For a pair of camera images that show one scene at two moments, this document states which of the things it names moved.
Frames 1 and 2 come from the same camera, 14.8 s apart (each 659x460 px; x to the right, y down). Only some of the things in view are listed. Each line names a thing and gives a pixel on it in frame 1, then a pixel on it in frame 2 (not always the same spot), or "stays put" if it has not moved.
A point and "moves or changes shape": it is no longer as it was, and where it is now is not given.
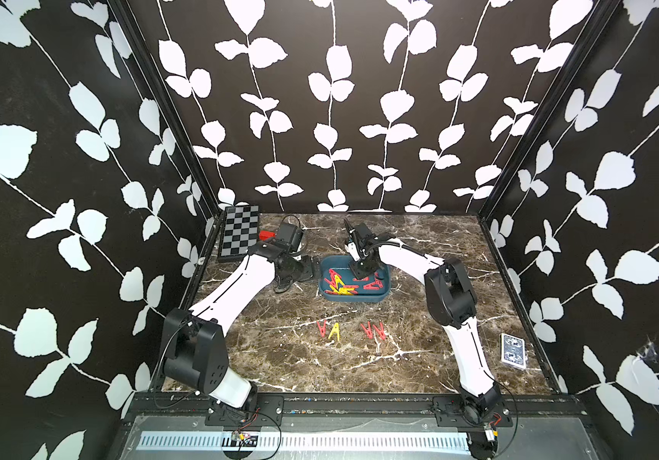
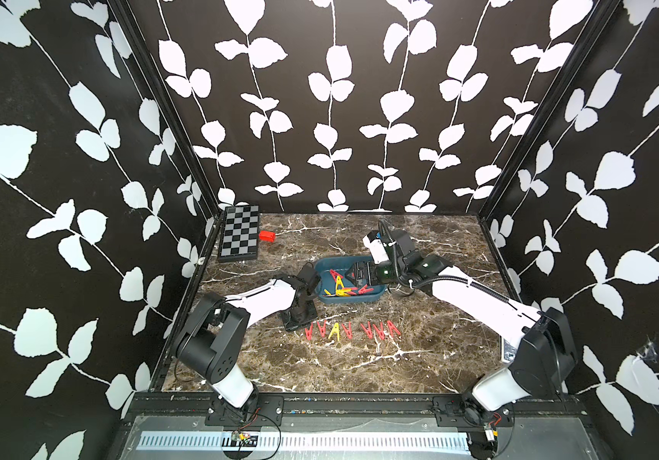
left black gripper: (307, 271) -> (292, 325)
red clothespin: (368, 330) stays put
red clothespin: (322, 329) stays put
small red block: (264, 235) stays put
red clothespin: (373, 286) moves or changes shape
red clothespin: (380, 331) stays put
